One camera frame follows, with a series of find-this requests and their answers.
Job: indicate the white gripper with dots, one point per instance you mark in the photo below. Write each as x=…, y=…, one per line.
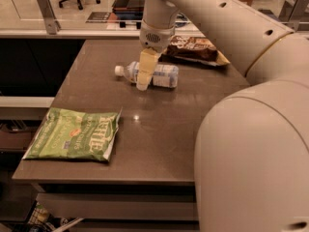
x=155, y=38

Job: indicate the clear plastic water bottle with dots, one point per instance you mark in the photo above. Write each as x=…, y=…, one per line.
x=164, y=75

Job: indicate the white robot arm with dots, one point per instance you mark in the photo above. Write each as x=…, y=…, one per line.
x=251, y=159

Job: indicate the brown yellow snack bag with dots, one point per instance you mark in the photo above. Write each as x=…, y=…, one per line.
x=195, y=49

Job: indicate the green kettle chips bag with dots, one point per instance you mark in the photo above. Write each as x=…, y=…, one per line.
x=73, y=135

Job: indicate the left metal glass bracket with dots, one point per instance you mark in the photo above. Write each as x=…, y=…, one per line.
x=52, y=26

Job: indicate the metal glass bracket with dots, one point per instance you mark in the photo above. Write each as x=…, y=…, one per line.
x=295, y=14
x=52, y=26

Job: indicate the right metal glass bracket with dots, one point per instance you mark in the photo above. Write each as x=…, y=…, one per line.
x=295, y=14

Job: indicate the wire basket under table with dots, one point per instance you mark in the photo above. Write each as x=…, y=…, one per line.
x=43, y=221

